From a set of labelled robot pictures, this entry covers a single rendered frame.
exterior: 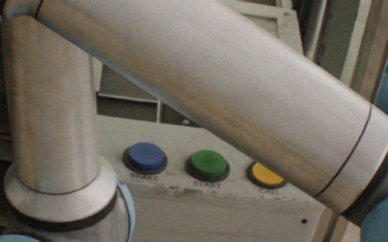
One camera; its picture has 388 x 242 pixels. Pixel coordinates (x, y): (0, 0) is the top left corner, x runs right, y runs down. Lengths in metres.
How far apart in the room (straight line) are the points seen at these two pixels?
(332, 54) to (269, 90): 0.57
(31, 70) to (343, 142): 0.31
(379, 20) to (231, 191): 0.26
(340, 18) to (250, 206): 0.24
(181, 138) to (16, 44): 0.39
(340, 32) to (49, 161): 0.43
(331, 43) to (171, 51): 0.58
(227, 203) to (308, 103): 0.51
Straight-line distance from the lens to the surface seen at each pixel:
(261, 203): 1.12
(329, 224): 1.23
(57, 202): 0.91
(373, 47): 1.05
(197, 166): 1.11
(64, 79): 0.84
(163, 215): 1.13
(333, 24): 1.16
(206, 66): 0.61
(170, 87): 0.62
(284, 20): 1.41
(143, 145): 1.13
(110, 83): 1.47
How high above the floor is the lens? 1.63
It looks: 38 degrees down
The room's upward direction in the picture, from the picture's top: 11 degrees clockwise
